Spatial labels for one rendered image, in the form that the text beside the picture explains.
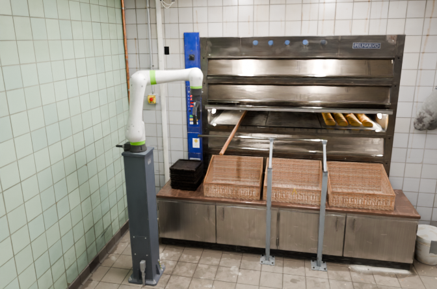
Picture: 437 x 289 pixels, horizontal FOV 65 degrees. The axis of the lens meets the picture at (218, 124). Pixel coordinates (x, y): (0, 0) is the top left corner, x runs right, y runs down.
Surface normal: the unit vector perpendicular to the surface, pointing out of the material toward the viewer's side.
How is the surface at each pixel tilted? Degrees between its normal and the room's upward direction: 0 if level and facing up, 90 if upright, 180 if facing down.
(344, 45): 92
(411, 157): 90
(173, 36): 90
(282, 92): 70
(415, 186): 90
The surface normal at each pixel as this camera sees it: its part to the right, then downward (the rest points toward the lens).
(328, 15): -0.19, 0.24
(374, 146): -0.18, -0.10
